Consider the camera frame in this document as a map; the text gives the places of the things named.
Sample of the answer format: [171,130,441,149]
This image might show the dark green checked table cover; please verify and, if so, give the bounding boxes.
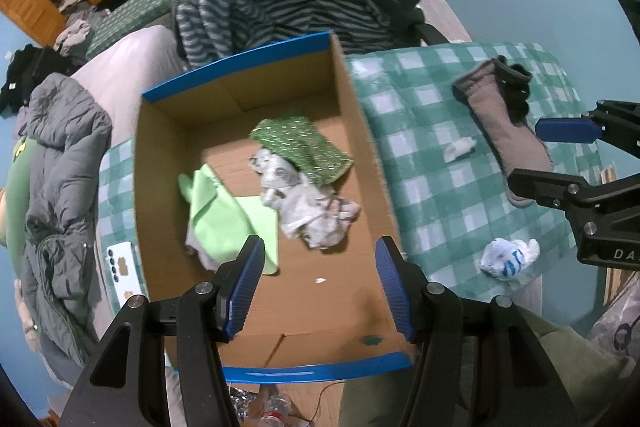
[85,0,178,60]

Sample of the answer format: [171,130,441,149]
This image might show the person's olive pants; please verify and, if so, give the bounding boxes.
[340,307,631,427]

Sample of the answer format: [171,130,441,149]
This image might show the black clothes pile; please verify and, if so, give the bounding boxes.
[0,44,76,108]

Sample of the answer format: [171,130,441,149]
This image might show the green pillow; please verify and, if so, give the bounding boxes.
[0,134,43,268]

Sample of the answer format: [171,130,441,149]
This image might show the green checked tablecloth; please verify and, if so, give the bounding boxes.
[97,42,601,303]

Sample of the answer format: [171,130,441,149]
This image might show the grey striped sweater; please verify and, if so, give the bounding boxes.
[172,0,416,68]

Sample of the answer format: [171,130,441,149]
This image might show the cardboard box blue rim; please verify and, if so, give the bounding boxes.
[132,31,416,384]

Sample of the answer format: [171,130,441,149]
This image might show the white smartphone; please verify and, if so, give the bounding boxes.
[106,241,150,314]

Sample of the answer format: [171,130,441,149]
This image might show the white plastic bag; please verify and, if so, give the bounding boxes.
[590,292,640,368]

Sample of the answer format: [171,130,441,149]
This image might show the clear plastic bottle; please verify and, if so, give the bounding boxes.
[230,384,301,427]

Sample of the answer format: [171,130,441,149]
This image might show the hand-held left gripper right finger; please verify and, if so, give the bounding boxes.
[374,235,583,427]

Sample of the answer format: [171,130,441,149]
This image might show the grey mattress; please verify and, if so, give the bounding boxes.
[70,24,188,148]

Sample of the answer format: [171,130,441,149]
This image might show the grey puffer jacket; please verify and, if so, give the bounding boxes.
[20,73,113,368]

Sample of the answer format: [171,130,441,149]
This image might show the brown sock black cuff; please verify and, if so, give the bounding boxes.
[452,56,553,208]

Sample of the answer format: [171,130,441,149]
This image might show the white blue patterned sock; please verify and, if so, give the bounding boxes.
[480,237,542,280]

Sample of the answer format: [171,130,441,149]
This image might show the bright green cloth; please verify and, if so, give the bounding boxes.
[177,163,281,278]

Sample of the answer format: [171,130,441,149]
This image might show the grey clothes pile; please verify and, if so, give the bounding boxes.
[54,19,93,52]

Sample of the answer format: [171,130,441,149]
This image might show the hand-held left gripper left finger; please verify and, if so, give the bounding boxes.
[59,234,267,427]

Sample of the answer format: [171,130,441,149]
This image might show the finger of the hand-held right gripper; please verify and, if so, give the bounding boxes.
[506,168,640,238]
[534,99,640,145]

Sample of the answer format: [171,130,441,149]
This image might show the green glitter sock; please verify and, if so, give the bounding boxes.
[249,116,355,188]

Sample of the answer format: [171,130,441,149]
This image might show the small white crumpled sock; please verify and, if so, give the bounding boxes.
[442,138,476,162]

